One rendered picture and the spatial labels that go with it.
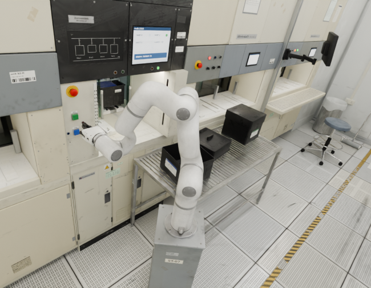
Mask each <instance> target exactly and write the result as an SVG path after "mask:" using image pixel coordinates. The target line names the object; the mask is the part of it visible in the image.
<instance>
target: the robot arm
mask: <svg viewBox="0 0 371 288"><path fill-rule="evenodd" d="M152 106H156V107H157V108H158V109H160V110H161V111H162V112H163V113H164V114H166V115H167V116H168V117H170V118H171V119H173V120H176V121H177V136H178V147H179V153H180V157H181V165H180V173H179V179H178V184H177V188H176V195H175V201H174V208H173V212H171V213H169V214H168V215H167V216H166V218H165V221H164V225H165V228H166V230H167V232H168V233H169V234H171V235H172V236H174V237H176V238H189V237H191V236H192V235H194V234H195V232H196V229H197V222H196V219H195V218H194V217H193V216H194V213H195V209H196V204H197V200H198V198H199V197H200V195H201V191H202V187H203V161H202V158H201V153H200V142H199V97H198V94H197V91H196V90H195V89H193V88H191V87H184V88H182V89H180V90H179V91H178V92H177V94H175V93H174V92H173V91H172V90H171V89H170V88H169V87H167V86H166V85H164V84H162V83H160V82H155V81H148V82H145V83H143V84H141V85H140V86H139V88H138V89H137V91H136V92H135V94H134V95H133V96H132V98H131V99H130V101H129V102H128V104H127V105H126V107H125V108H124V110H123V111H122V113H121V115H120V116H119V118H118V119H117V120H116V122H115V130H116V132H117V133H119V134H121V135H123V136H124V138H123V139H122V140H121V141H115V140H113V139H111V138H110V137H109V136H108V135H107V134H106V133H105V132H104V130H103V129H102V128H101V127H99V126H95V127H92V126H90V125H88V124H87V123H85V122H84V123H82V128H83V130H81V131H80V132H79V134H81V135H83V136H82V138H83V139H84V140H85V141H86V142H88V143H89V144H91V145H92V146H93V147H95V148H96V149H98V150H99V151H100V152H101V153H102V154H103V155H104V156H105V157H106V158H107V159H108V160H109V161H110V162H117V161H119V160H120V159H121V158H122V156H123V155H127V154H128V153H129V152H130V151H131V150H132V148H133V147H134V146H135V144H136V135H135V132H134V130H135V128H136V127H137V125H138V124H139V123H140V121H141V120H142V119H143V118H144V116H145V115H146V114H147V112H148V111H149V109H150V108H151V107H152Z"/></svg>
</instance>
